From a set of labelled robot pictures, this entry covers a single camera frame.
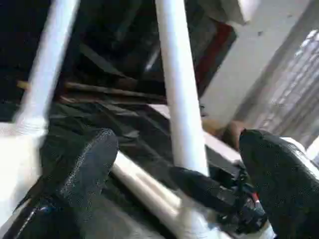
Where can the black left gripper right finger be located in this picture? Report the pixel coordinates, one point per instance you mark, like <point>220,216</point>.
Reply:
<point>286,189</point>

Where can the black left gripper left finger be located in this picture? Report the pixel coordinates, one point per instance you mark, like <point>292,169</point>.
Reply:
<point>74,189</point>

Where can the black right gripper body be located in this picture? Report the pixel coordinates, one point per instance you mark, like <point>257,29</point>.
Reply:
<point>241,204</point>

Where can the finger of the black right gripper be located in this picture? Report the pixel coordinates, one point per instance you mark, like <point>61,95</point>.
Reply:
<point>197,186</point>

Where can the white plastic table top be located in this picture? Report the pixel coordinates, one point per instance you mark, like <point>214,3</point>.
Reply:
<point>20,154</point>

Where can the brown round object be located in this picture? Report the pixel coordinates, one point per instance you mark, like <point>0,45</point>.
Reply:
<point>229,129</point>

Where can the black work surface mat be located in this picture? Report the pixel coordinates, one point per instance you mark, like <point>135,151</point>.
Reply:
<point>87,119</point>

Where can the small yellow tag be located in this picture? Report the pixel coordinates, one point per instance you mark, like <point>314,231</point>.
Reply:
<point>23,85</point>

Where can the black backdrop cloth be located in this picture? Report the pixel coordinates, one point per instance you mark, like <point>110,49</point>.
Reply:
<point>112,37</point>

